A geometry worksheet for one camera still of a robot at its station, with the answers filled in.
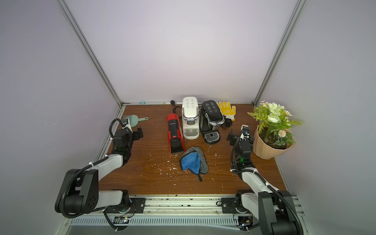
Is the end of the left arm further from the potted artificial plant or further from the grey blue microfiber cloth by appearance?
the potted artificial plant

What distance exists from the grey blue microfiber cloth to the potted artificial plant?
314 millimetres

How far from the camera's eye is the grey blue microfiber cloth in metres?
0.85

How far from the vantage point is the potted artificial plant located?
2.41ft
